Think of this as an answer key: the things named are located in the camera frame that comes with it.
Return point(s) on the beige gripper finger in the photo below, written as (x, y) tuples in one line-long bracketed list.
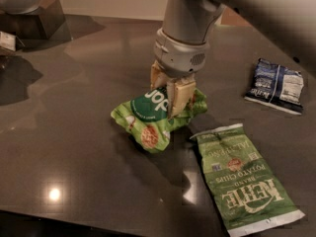
[(179, 92), (158, 77)]

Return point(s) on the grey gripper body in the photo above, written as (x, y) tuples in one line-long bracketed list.
[(179, 57)]

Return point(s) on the green rice chip bag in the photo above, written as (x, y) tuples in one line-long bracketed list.
[(146, 118)]

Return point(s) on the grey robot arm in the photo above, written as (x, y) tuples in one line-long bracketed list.
[(289, 24)]

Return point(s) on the dark blue chips bag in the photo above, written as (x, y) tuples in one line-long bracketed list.
[(276, 86)]

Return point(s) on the green Kettle jalapeno chips bag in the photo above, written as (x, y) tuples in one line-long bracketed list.
[(248, 195)]

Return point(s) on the dark wooden stand block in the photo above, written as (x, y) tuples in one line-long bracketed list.
[(40, 24)]

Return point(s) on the small white label card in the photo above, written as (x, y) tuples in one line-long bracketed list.
[(8, 41)]

